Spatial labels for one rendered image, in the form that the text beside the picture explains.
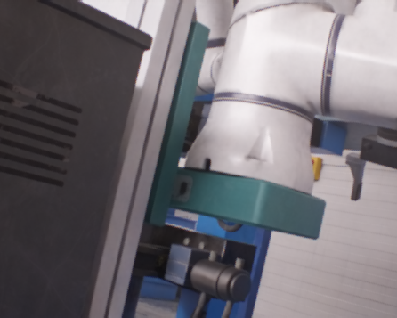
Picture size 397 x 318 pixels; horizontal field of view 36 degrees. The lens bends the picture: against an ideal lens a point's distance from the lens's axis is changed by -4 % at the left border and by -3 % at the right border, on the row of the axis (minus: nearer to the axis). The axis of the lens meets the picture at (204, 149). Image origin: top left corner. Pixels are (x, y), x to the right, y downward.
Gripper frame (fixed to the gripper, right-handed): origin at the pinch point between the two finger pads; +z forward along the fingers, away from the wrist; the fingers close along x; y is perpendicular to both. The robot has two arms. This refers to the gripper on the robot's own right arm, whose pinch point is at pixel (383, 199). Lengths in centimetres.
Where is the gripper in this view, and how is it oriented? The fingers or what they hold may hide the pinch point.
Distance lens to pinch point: 142.4
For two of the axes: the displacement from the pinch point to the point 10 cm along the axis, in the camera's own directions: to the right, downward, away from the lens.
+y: -6.0, 1.9, -7.8
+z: -0.8, 9.5, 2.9
